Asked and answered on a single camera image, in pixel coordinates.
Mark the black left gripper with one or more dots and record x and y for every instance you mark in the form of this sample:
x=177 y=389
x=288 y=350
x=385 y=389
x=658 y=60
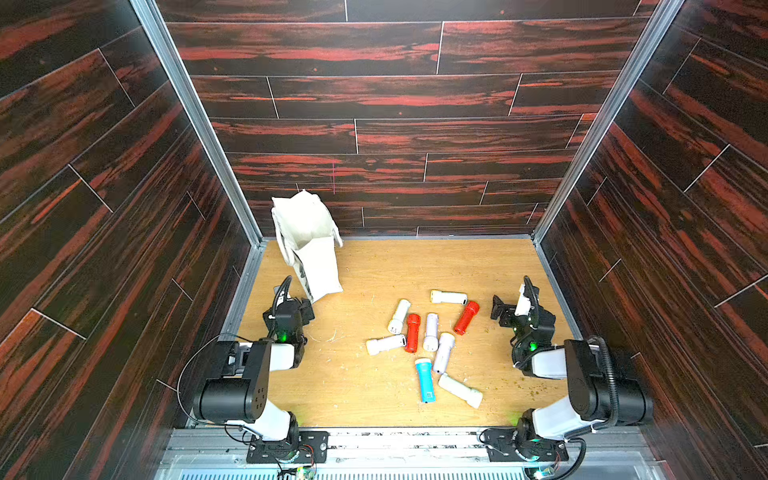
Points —
x=293 y=308

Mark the lilac flashlight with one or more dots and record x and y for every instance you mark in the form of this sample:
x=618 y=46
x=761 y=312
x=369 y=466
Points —
x=431 y=342
x=445 y=345
x=376 y=346

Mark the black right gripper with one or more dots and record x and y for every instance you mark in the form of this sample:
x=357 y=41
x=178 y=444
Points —
x=509 y=312

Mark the red flashlight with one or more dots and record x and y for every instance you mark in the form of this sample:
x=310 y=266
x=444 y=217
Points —
x=470 y=311
x=413 y=322

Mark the pale green flashlight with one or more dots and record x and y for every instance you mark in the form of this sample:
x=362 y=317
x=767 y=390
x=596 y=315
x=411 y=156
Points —
x=397 y=321
x=471 y=396
x=448 y=297

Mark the pale green flashlight top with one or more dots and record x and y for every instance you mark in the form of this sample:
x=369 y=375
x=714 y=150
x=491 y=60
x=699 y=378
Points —
x=448 y=297

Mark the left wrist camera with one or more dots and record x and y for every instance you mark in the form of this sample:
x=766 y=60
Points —
x=282 y=293

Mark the blue flashlight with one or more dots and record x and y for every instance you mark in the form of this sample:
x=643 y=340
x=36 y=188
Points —
x=425 y=378

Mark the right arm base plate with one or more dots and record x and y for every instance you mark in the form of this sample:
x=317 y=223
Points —
x=511 y=445

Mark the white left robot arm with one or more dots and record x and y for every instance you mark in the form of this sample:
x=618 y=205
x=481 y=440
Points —
x=234 y=392

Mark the pale green flashlight bottom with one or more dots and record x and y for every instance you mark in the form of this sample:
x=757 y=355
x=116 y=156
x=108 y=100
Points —
x=471 y=396

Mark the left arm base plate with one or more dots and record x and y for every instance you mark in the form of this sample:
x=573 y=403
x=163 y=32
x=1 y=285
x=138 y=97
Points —
x=300 y=447

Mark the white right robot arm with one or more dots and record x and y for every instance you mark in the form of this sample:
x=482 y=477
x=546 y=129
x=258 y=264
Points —
x=599 y=394

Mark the white floral tote bag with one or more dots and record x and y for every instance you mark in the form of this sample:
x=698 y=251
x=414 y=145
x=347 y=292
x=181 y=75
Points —
x=306 y=235

